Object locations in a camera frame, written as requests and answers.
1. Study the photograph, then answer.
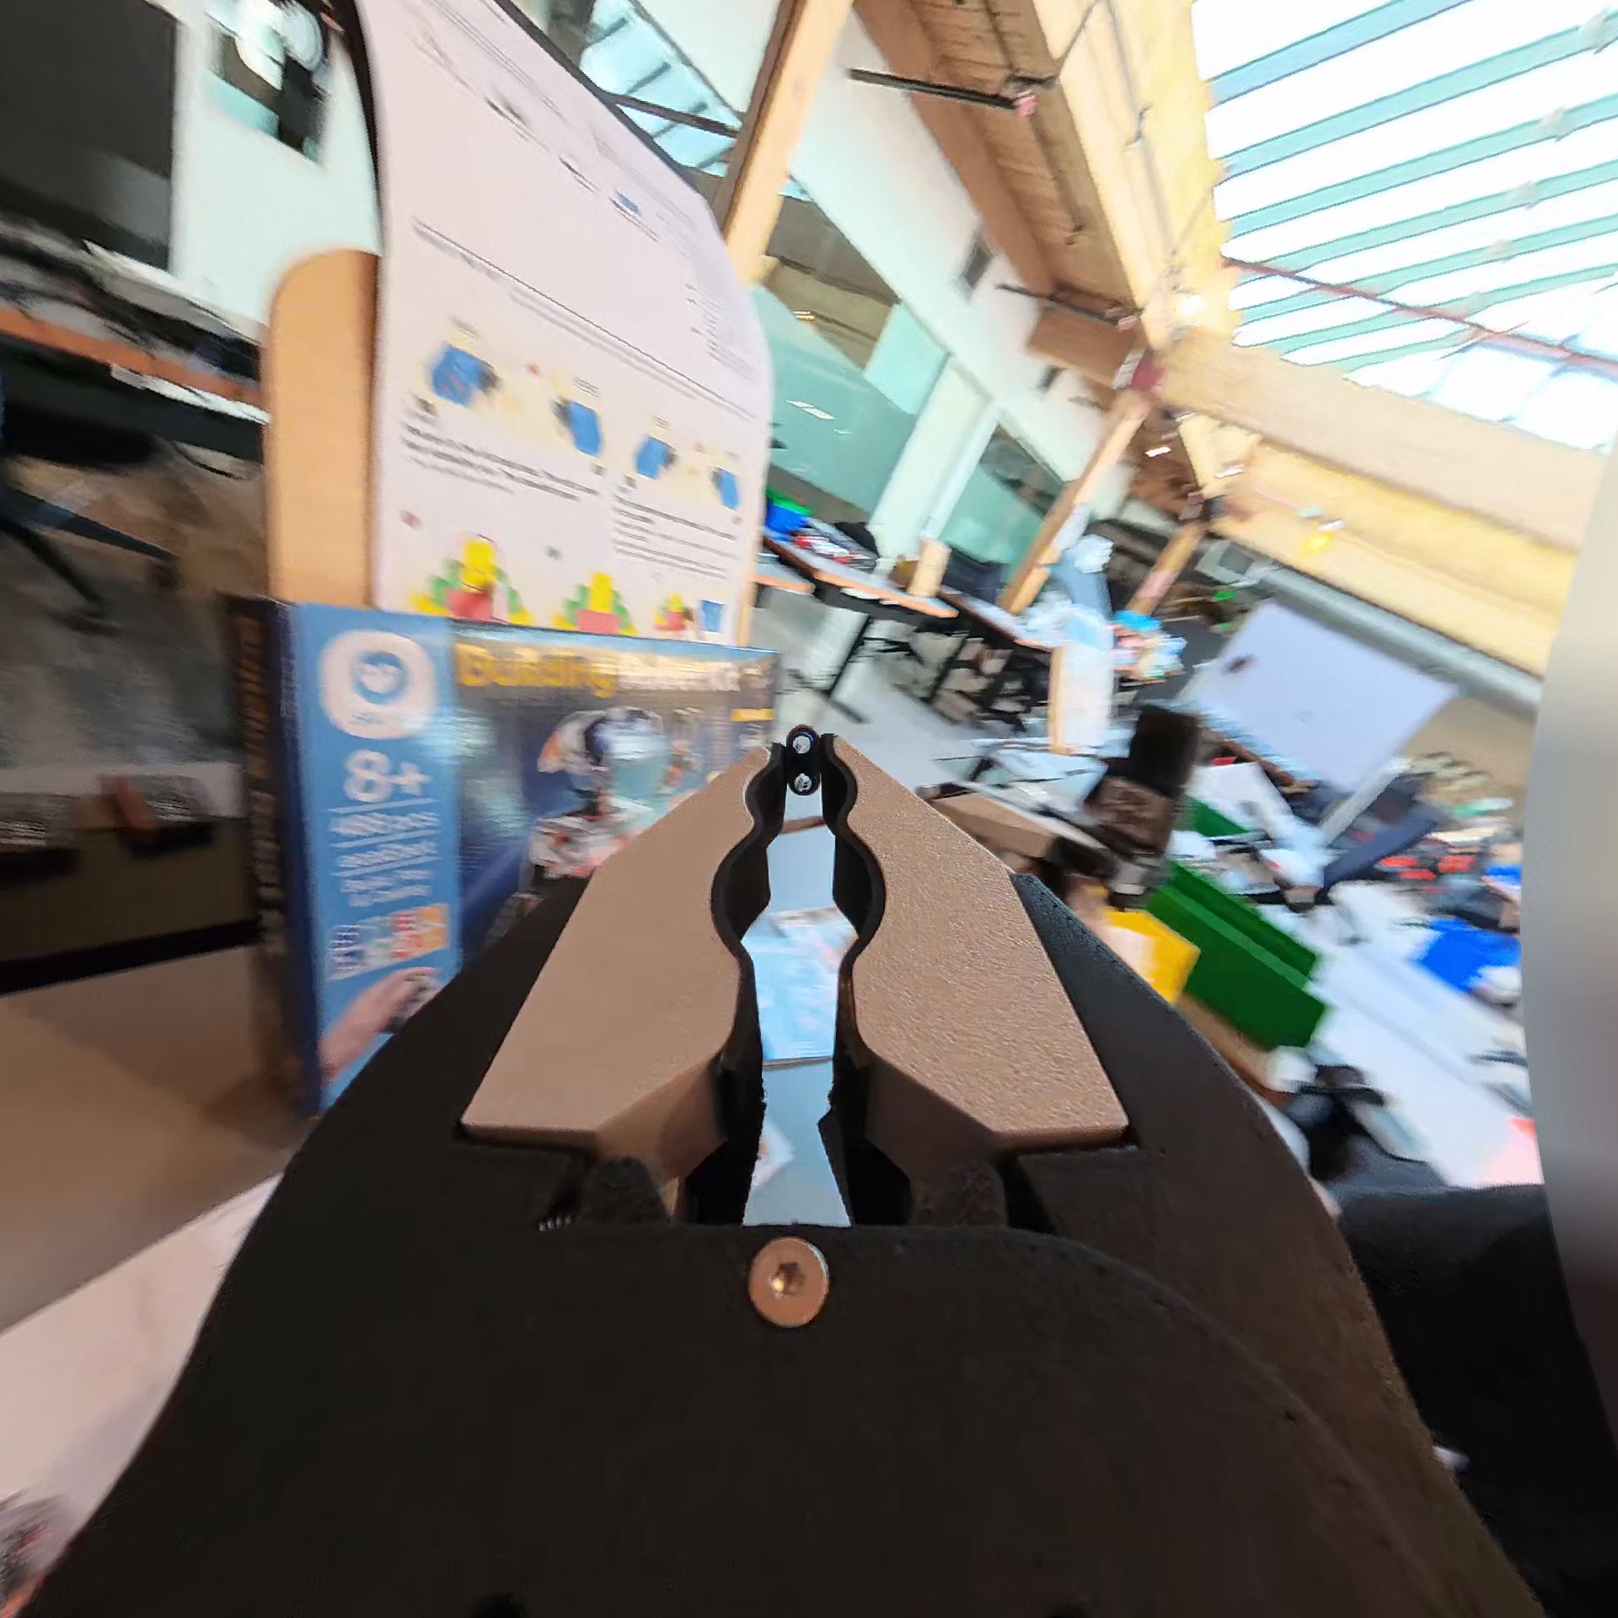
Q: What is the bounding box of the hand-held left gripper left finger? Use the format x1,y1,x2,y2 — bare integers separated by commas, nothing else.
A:
460,744,776,1226

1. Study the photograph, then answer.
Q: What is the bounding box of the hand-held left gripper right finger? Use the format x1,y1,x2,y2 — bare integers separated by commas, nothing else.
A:
824,738,1130,1226

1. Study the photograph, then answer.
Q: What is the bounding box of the small yellow bin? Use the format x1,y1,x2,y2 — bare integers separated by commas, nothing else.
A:
1097,906,1201,1006

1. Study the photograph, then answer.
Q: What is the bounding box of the green plastic bin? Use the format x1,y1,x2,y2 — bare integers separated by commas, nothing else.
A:
1144,858,1330,1054

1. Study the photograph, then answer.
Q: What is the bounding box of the blue building kit box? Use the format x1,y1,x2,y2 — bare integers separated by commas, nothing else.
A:
227,594,781,1118

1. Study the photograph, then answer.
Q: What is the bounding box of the row of background work tables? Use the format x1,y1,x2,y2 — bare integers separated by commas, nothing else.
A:
755,513,1057,736

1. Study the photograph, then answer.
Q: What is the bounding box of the white board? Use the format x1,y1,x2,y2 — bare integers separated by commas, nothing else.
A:
1180,598,1461,796

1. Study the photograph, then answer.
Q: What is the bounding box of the white round column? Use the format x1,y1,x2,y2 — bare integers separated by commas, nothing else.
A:
1519,499,1618,1191

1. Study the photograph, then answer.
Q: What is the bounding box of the wooden board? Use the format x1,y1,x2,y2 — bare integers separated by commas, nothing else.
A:
261,249,383,611

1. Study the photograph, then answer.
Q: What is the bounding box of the white printed instruction poster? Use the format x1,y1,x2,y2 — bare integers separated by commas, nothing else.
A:
346,0,776,640

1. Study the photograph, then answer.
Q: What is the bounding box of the white paper sheet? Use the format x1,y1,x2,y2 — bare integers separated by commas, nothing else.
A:
0,1175,283,1618

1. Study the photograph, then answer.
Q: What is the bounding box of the black monitor screen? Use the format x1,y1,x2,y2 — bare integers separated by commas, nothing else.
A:
0,0,181,270

